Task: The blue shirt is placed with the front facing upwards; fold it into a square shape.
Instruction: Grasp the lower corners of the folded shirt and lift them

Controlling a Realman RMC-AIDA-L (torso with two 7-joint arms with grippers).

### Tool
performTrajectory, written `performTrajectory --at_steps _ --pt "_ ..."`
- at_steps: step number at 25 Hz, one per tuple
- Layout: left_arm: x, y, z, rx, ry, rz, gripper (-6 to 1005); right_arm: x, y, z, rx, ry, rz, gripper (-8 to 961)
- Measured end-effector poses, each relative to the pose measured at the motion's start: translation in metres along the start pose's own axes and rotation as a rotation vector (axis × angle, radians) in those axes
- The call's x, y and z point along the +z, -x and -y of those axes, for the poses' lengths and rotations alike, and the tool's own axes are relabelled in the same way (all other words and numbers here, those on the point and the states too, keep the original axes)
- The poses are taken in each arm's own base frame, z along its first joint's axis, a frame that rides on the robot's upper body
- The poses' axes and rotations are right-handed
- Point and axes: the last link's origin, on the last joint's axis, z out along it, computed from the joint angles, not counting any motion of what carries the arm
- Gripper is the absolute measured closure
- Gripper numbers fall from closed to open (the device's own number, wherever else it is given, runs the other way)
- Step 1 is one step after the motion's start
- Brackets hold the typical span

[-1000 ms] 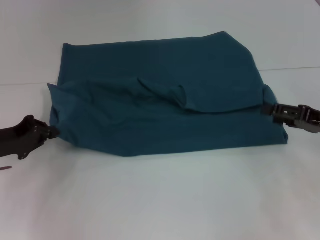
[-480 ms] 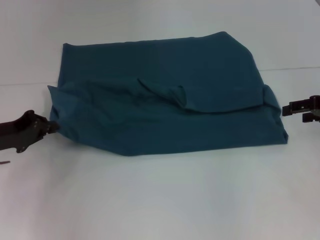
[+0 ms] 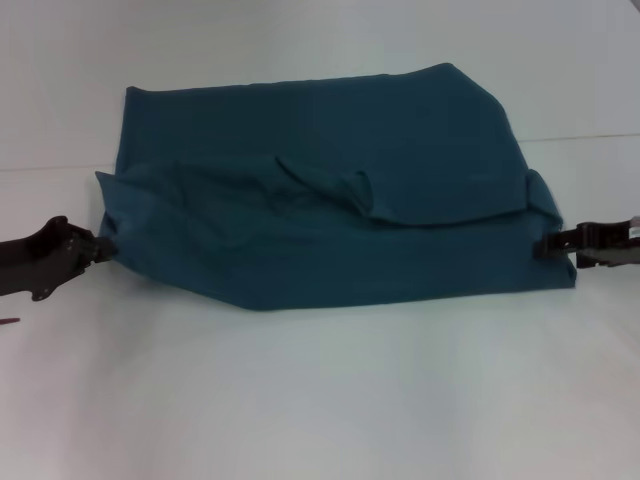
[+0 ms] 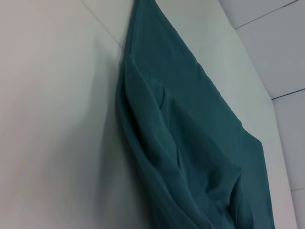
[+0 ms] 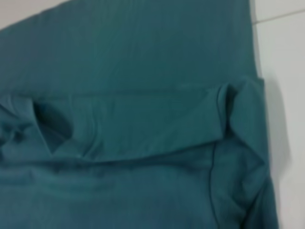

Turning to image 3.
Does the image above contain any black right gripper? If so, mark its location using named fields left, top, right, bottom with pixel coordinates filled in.
left=533, top=215, right=640, bottom=270

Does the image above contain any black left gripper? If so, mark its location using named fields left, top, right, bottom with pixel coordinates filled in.
left=0, top=215, right=120, bottom=303

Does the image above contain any blue FREE print T-shirt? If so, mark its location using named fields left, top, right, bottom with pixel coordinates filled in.
left=94, top=62, right=576, bottom=314

